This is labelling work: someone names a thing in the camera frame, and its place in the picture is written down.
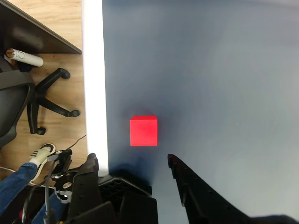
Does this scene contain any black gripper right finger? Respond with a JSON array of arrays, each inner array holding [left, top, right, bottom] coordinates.
[[167, 154, 255, 224]]

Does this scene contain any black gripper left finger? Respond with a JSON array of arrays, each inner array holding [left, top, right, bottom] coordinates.
[[67, 153, 105, 224]]

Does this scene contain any red cube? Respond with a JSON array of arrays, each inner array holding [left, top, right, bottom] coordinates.
[[129, 115, 158, 147]]

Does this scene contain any black table clamp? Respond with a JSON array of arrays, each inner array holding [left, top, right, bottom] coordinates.
[[46, 149, 73, 205]]

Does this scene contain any person's leg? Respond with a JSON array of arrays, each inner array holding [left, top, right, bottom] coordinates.
[[0, 143, 62, 224]]

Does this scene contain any black office chair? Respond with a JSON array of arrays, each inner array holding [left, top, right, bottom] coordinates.
[[0, 56, 81, 150]]

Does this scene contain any white tube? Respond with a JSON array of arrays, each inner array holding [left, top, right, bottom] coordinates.
[[5, 48, 44, 68]]

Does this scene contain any dark desk panel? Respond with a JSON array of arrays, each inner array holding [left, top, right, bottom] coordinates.
[[0, 0, 83, 55]]

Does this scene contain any black power cable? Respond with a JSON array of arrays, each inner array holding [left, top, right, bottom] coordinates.
[[22, 161, 59, 224]]

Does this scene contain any thin floor cable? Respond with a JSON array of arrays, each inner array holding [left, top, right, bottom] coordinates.
[[67, 134, 87, 150]]

